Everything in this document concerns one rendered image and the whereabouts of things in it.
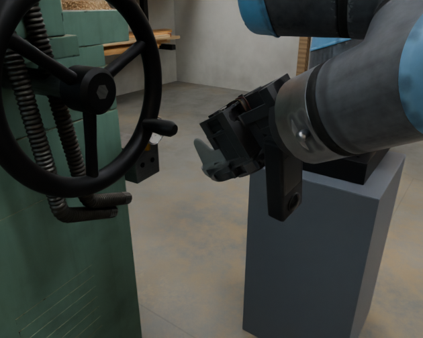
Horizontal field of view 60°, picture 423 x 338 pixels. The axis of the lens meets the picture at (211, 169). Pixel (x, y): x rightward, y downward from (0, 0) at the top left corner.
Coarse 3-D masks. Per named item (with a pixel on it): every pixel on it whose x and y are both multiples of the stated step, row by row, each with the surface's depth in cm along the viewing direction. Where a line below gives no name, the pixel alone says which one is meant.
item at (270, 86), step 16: (240, 96) 44; (256, 96) 40; (272, 96) 37; (224, 112) 41; (240, 112) 43; (256, 112) 39; (272, 112) 37; (208, 128) 44; (224, 128) 42; (240, 128) 41; (256, 128) 41; (272, 128) 37; (224, 144) 44; (240, 144) 41; (256, 144) 42; (240, 160) 43; (256, 160) 42; (240, 176) 45
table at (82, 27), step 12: (72, 12) 63; (84, 12) 66; (96, 12) 68; (108, 12) 70; (72, 24) 64; (84, 24) 66; (96, 24) 68; (108, 24) 71; (120, 24) 73; (60, 36) 52; (72, 36) 54; (84, 36) 67; (96, 36) 69; (108, 36) 71; (120, 36) 74; (60, 48) 52; (72, 48) 54
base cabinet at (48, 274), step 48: (0, 192) 59; (96, 192) 77; (0, 240) 61; (48, 240) 69; (96, 240) 80; (0, 288) 63; (48, 288) 72; (96, 288) 84; (0, 336) 65; (48, 336) 74; (96, 336) 87
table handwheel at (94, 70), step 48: (0, 0) 36; (0, 48) 36; (144, 48) 54; (0, 96) 37; (96, 96) 46; (144, 96) 59; (0, 144) 38; (96, 144) 50; (144, 144) 58; (48, 192) 45
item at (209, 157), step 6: (198, 138) 50; (198, 144) 50; (204, 144) 49; (198, 150) 51; (204, 150) 50; (210, 150) 49; (216, 150) 48; (204, 156) 51; (210, 156) 50; (216, 156) 48; (222, 156) 47; (204, 162) 52; (210, 162) 50; (216, 162) 50; (222, 162) 48; (204, 168) 52
